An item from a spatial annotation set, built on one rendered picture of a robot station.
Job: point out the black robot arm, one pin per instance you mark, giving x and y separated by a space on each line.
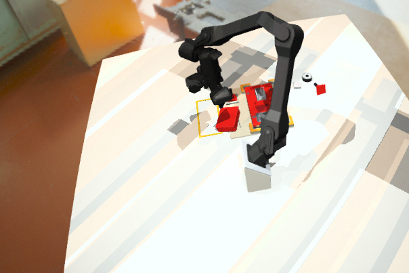
288 41

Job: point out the black toy tyre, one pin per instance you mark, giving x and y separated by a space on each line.
307 77

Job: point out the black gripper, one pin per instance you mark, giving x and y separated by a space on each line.
219 95

